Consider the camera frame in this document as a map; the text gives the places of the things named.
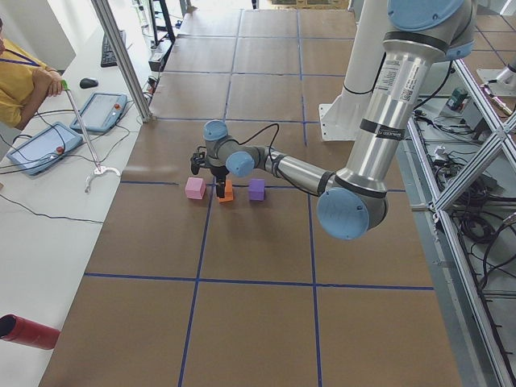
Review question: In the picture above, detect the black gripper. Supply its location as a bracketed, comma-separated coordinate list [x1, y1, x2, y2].
[211, 166, 229, 198]

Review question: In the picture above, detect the orange foam cube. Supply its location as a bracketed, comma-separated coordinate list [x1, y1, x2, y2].
[218, 180, 234, 202]

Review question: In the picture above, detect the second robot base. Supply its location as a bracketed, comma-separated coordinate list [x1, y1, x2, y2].
[476, 58, 515, 97]

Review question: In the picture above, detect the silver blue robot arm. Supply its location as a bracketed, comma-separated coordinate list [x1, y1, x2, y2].
[190, 1, 477, 240]

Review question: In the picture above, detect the pink foam cube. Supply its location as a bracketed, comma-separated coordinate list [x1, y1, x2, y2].
[185, 177, 206, 200]

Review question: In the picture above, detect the dark purple foam cube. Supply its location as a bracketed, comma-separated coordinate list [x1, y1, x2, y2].
[248, 178, 265, 202]

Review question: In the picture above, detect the far teach pendant tablet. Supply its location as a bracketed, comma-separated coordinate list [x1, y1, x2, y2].
[79, 92, 128, 133]

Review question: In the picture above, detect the teach pendant tablet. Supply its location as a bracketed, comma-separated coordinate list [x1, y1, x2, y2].
[6, 122, 83, 176]
[79, 92, 128, 133]

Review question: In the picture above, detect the black keyboard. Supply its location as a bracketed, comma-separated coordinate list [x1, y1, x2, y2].
[100, 34, 118, 68]

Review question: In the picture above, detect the black computer mouse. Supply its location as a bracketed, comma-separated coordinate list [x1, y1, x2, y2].
[79, 77, 98, 89]

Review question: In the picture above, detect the near teach pendant tablet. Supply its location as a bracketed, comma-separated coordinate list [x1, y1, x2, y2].
[6, 122, 83, 176]

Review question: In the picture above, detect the reacher grabber stick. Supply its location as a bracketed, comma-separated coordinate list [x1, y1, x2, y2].
[60, 80, 121, 194]

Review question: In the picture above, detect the person in yellow shirt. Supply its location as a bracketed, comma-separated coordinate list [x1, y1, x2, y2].
[1, 36, 63, 131]

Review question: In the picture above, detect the green power device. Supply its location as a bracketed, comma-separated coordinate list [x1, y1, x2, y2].
[447, 87, 468, 111]

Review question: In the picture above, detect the red cylinder tube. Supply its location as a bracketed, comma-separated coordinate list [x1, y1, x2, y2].
[1, 314, 60, 350]

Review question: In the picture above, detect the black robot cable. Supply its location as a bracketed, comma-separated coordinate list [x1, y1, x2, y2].
[236, 123, 281, 151]

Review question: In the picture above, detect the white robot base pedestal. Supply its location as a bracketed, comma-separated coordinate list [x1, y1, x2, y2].
[319, 0, 389, 141]

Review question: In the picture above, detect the aluminium frame post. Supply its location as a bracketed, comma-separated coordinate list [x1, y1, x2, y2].
[91, 0, 153, 123]

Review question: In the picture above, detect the aluminium frame rail right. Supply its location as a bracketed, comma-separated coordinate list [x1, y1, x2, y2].
[408, 51, 515, 386]

